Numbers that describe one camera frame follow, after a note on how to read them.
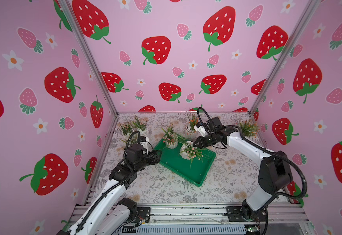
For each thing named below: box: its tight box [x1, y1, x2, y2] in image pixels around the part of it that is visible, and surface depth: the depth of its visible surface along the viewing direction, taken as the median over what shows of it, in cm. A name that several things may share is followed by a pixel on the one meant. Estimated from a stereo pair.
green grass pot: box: [239, 118, 261, 139], surface depth 97 cm
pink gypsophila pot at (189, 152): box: [179, 140, 204, 161], surface depth 77 cm
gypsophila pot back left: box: [130, 114, 149, 136], surface depth 102 cm
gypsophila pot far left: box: [120, 121, 133, 137], surface depth 97 cm
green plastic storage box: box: [155, 136, 217, 187], surface depth 88 cm
